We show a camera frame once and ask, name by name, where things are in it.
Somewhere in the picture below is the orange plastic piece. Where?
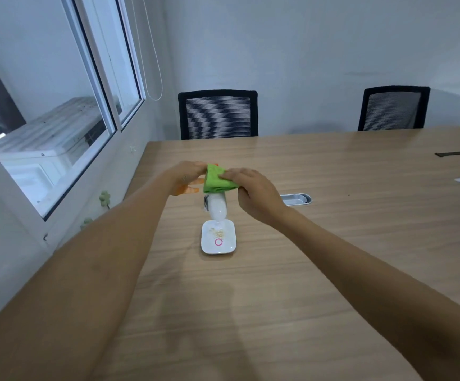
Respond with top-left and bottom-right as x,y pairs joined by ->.
172,182 -> 205,196

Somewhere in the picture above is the white window frame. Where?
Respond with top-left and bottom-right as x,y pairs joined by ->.
0,0 -> 147,250

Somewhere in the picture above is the person's left forearm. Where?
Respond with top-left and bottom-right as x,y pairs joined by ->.
0,169 -> 175,381

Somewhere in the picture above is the white blind cord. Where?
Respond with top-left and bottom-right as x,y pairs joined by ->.
129,0 -> 164,102

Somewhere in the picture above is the white outdoor air conditioner unit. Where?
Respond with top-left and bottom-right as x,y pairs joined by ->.
0,96 -> 122,207

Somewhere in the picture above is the green cleaning cloth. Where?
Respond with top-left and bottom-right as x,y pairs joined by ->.
203,164 -> 239,194

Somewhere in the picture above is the person's left hand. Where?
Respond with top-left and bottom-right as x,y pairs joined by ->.
169,160 -> 209,196

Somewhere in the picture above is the black mesh office chair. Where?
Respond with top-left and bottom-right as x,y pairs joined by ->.
358,85 -> 431,132
177,89 -> 259,140

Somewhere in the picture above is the white square plate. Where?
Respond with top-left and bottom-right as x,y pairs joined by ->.
201,219 -> 238,256

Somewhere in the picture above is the person's right forearm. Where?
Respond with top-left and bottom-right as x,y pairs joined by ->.
271,207 -> 460,381

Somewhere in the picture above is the silver table cable grommet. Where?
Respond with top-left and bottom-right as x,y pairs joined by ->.
280,193 -> 312,207

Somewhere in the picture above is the person's right hand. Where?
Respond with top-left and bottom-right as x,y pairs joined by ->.
219,167 -> 291,229

